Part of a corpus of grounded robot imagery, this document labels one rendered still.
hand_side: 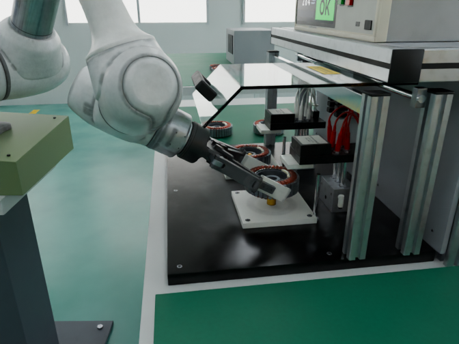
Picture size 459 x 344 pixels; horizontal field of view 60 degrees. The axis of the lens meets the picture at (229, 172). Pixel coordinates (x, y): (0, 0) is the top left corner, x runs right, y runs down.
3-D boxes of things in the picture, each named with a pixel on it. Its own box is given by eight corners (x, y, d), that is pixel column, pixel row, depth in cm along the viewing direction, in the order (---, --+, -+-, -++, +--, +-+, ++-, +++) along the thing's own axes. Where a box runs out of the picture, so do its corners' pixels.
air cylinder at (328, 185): (330, 213, 83) (333, 188, 81) (318, 197, 90) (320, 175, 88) (354, 211, 84) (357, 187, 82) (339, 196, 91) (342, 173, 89)
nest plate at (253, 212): (242, 228, 77) (242, 223, 77) (231, 195, 91) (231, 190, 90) (317, 223, 79) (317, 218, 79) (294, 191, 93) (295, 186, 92)
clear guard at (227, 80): (202, 128, 57) (201, 87, 55) (192, 95, 79) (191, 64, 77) (412, 120, 62) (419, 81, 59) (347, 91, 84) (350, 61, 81)
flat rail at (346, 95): (369, 119, 60) (371, 99, 59) (270, 65, 116) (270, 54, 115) (376, 119, 60) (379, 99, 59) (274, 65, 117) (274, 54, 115)
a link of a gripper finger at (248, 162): (240, 166, 86) (238, 165, 87) (266, 179, 89) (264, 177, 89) (246, 155, 85) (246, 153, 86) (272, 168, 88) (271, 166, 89)
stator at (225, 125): (204, 139, 136) (204, 129, 134) (198, 130, 146) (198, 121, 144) (235, 137, 138) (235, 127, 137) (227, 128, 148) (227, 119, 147)
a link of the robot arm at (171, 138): (145, 153, 70) (175, 167, 72) (169, 108, 68) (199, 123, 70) (144, 138, 78) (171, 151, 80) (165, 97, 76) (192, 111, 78)
